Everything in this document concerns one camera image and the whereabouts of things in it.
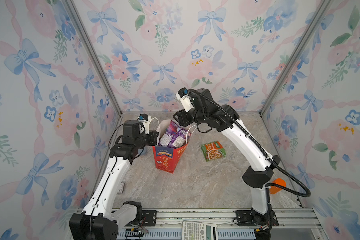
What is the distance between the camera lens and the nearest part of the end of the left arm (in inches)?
20.4

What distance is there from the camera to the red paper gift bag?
28.8 inches

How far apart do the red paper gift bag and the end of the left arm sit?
2.1 inches
